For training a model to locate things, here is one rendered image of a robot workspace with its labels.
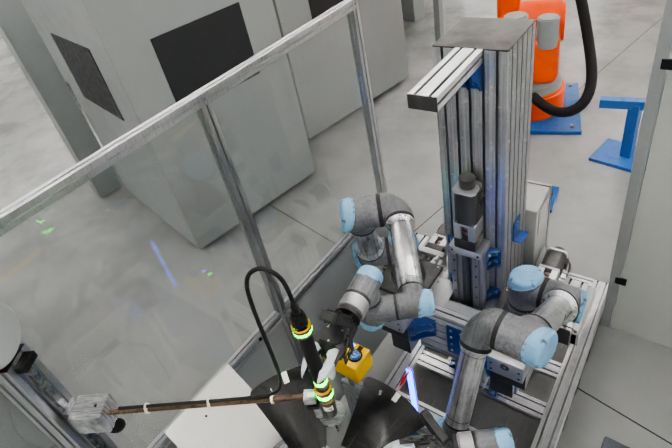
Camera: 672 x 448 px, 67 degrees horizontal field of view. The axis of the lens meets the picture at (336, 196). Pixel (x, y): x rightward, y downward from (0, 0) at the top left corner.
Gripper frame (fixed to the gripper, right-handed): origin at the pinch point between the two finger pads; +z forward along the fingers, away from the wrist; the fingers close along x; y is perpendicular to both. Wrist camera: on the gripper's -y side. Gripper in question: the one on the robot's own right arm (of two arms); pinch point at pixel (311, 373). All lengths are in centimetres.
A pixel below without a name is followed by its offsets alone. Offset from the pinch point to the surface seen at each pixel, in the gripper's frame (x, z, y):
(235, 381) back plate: 40, -6, 34
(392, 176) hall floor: 112, -285, 167
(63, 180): 70, -8, -39
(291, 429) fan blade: 14.4, 1.0, 33.7
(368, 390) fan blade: 3, -23, 45
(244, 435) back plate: 33, 4, 44
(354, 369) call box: 16, -36, 59
